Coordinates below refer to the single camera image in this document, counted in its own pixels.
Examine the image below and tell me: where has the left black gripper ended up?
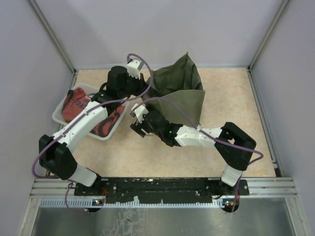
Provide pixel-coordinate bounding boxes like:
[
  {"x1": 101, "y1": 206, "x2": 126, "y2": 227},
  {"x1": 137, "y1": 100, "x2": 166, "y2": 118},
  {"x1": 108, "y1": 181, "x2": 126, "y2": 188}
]
[{"x1": 119, "y1": 71, "x2": 151, "y2": 99}]

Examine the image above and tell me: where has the green canvas bag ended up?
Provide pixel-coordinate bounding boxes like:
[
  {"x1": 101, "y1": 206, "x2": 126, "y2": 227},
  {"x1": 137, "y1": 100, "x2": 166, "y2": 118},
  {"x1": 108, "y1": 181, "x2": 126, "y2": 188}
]
[{"x1": 142, "y1": 54, "x2": 205, "y2": 126}]

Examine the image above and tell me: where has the amber liquid clear bottle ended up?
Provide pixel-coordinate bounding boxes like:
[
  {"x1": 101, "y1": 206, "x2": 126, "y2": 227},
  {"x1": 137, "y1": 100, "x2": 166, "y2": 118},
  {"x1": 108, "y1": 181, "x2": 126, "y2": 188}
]
[{"x1": 146, "y1": 132, "x2": 159, "y2": 137}]

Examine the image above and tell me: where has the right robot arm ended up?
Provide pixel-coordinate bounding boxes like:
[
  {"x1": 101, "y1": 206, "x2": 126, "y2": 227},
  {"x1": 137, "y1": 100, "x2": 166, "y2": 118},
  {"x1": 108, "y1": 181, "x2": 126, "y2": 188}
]
[{"x1": 130, "y1": 109, "x2": 256, "y2": 195}]

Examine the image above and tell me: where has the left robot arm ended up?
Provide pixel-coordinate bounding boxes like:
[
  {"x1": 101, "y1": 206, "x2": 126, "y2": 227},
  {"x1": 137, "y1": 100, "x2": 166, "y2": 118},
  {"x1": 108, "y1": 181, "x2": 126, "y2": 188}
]
[{"x1": 38, "y1": 66, "x2": 154, "y2": 195}]

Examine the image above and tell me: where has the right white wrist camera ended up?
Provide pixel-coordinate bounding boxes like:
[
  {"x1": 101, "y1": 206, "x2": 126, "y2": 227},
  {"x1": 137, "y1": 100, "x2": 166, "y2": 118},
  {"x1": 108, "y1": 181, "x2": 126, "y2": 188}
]
[{"x1": 129, "y1": 103, "x2": 149, "y2": 123}]

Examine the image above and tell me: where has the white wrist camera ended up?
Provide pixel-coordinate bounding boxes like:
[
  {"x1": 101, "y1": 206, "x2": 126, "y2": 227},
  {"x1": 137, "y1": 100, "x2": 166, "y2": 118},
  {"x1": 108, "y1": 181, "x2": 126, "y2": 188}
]
[
  {"x1": 126, "y1": 59, "x2": 144, "y2": 79},
  {"x1": 129, "y1": 103, "x2": 149, "y2": 123}
]

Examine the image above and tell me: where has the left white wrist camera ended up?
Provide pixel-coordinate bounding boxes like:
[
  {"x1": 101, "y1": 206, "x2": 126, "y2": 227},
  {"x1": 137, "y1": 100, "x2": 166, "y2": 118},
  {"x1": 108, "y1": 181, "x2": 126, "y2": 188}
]
[{"x1": 126, "y1": 59, "x2": 144, "y2": 79}]

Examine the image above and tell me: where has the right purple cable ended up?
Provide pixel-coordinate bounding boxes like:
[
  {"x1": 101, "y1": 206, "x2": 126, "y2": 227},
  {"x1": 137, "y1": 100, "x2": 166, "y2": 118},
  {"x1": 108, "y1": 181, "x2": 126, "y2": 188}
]
[{"x1": 132, "y1": 97, "x2": 264, "y2": 214}]

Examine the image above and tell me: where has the purple cable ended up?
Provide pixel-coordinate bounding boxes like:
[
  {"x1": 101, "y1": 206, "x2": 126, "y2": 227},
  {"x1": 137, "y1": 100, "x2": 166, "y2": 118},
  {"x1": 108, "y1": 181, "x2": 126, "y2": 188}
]
[
  {"x1": 31, "y1": 52, "x2": 155, "y2": 214},
  {"x1": 132, "y1": 97, "x2": 264, "y2": 214}
]

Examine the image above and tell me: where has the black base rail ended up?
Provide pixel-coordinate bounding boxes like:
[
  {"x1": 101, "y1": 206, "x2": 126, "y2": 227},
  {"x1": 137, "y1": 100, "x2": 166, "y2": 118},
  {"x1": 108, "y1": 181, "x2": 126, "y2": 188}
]
[{"x1": 74, "y1": 177, "x2": 250, "y2": 204}]

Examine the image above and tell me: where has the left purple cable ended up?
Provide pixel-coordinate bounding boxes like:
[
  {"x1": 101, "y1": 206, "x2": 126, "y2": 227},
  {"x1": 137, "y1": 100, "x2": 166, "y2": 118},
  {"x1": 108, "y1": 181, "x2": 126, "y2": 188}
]
[{"x1": 31, "y1": 52, "x2": 155, "y2": 214}]

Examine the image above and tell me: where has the white toothed cable duct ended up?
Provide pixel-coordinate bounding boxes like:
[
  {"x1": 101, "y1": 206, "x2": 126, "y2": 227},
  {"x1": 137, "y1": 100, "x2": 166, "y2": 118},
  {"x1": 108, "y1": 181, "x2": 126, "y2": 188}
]
[{"x1": 39, "y1": 197, "x2": 232, "y2": 209}]

